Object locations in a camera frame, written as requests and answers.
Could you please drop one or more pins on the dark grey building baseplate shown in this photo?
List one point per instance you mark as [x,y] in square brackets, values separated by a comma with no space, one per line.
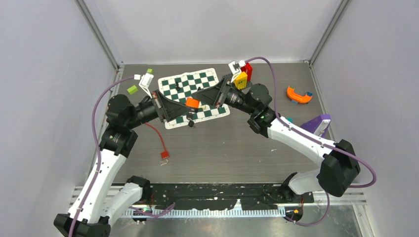
[229,76]

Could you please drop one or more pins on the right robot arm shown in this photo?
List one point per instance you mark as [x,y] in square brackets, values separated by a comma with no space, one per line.
[337,166]

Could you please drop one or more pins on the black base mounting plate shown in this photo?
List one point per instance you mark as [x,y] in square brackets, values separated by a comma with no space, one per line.
[222,196]

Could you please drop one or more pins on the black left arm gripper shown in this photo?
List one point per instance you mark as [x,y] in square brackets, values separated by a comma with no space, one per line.
[175,109]

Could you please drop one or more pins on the orange curved toy track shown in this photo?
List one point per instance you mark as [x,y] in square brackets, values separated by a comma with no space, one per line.
[297,98]

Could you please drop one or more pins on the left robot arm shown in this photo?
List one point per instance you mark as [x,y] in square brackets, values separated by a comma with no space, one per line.
[92,215]

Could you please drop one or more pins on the light green block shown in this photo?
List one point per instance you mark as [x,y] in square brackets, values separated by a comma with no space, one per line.
[132,90]

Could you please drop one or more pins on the black keys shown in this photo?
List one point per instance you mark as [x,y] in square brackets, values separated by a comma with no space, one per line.
[190,116]

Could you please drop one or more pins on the cream lying chess piece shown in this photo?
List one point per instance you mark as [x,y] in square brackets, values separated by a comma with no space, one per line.
[203,107]

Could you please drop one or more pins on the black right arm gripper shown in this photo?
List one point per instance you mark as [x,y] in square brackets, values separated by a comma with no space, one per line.
[213,97]

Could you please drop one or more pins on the red building block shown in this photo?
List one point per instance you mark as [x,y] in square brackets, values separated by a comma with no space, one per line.
[247,68]

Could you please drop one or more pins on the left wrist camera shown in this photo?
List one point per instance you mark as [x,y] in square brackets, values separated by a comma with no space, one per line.
[145,81]

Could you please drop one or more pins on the purple white device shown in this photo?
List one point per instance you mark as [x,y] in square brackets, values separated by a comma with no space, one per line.
[318,125]

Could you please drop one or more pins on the yellow building block tower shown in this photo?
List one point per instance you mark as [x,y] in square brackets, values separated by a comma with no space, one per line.
[240,80]

